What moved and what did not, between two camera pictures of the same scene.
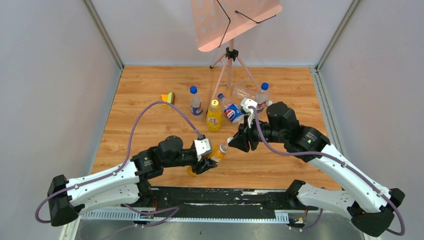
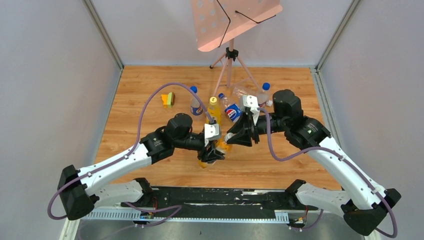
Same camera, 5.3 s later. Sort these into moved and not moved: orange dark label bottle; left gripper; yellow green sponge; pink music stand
Moved: orange dark label bottle; left gripper
Not moved: pink music stand; yellow green sponge
